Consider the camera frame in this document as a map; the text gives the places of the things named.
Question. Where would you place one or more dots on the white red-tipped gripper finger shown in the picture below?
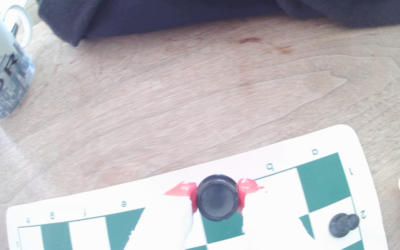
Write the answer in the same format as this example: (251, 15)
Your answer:
(168, 222)
(269, 225)

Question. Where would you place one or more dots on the black rook chess piece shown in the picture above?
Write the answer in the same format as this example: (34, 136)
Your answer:
(217, 198)

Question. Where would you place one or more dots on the black pawn chess piece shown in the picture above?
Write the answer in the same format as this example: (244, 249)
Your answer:
(340, 225)

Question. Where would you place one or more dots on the green white chess mat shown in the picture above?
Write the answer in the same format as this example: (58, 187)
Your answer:
(325, 180)

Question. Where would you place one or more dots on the dark fleece cloth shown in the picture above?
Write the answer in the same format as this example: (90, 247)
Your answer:
(186, 14)

